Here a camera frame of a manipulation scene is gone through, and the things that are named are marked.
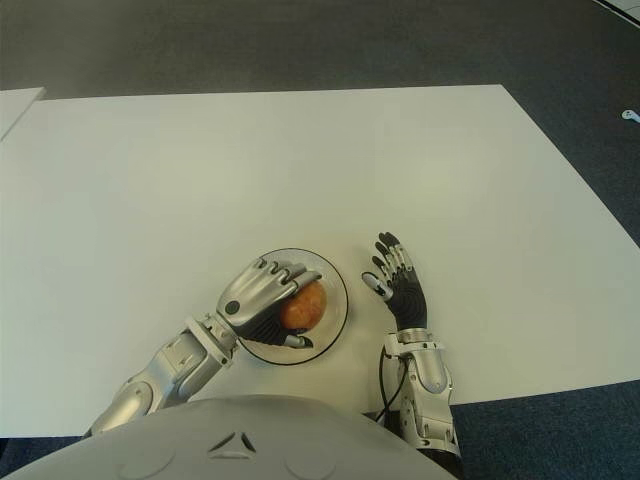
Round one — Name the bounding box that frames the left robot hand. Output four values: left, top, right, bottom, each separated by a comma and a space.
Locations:
215, 257, 324, 350

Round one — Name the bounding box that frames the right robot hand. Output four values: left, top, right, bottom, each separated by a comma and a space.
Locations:
360, 230, 430, 333

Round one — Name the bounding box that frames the red yellow apple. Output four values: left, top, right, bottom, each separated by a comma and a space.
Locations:
279, 282, 328, 331

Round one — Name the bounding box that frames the white plate black rim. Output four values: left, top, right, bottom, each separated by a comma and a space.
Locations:
238, 247, 350, 367

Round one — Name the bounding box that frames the grey robot torso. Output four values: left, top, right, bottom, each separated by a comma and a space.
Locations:
0, 394, 464, 480

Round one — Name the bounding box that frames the adjacent white table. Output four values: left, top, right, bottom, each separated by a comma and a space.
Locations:
0, 87, 47, 143

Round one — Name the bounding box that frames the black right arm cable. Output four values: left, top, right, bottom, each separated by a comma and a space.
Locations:
377, 347, 409, 422

